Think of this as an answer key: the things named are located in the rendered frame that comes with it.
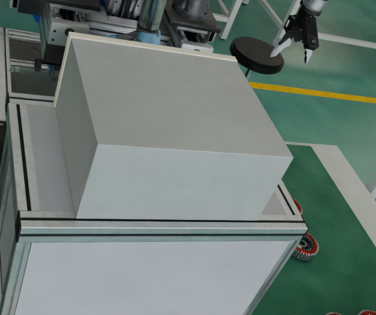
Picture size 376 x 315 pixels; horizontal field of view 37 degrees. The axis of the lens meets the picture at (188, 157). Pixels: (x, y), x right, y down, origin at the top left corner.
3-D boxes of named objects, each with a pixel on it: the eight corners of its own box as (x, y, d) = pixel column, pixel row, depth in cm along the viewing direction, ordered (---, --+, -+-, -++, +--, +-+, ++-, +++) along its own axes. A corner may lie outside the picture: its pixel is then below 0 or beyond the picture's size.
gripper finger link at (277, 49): (265, 50, 197) (287, 34, 194) (272, 59, 193) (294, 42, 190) (261, 44, 195) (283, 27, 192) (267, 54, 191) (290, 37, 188)
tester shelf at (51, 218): (4, 105, 141) (7, 91, 138) (240, 127, 169) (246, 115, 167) (15, 242, 111) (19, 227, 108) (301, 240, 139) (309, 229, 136)
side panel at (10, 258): (-8, 239, 149) (8, 149, 130) (4, 239, 150) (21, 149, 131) (-3, 333, 130) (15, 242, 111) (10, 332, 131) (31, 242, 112)
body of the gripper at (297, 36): (300, 32, 198) (315, 2, 190) (310, 45, 192) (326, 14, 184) (281, 29, 195) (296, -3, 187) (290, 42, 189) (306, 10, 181)
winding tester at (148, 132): (52, 102, 141) (69, 30, 129) (208, 117, 159) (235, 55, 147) (74, 219, 114) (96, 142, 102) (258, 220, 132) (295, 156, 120)
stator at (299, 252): (300, 232, 192) (305, 225, 190) (320, 257, 186) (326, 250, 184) (277, 239, 186) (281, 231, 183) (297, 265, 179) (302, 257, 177)
